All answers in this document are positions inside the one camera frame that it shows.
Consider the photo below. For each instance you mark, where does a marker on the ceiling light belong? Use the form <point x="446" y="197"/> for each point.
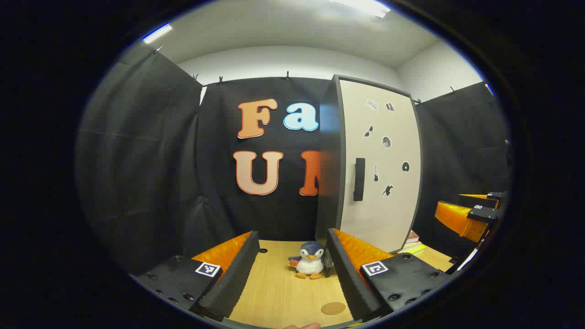
<point x="363" y="6"/>
<point x="156" y="33"/>

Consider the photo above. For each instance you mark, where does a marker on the black backdrop cloth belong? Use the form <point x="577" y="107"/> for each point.
<point x="137" y="160"/>

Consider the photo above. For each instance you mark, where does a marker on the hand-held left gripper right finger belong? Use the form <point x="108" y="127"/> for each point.
<point x="349" y="288"/>

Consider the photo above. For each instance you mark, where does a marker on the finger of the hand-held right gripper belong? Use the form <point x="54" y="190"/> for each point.
<point x="475" y="197"/>
<point x="457" y="219"/>

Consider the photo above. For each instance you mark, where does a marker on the brown book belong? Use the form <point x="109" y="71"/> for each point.
<point x="412" y="236"/>

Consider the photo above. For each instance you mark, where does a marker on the grey cabinet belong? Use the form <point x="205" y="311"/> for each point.
<point x="329" y="160"/>

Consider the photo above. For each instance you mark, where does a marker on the penguin plush toy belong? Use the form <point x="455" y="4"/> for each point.
<point x="311" y="262"/>

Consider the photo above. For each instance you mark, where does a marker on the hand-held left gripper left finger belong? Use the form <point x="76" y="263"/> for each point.
<point x="233" y="283"/>

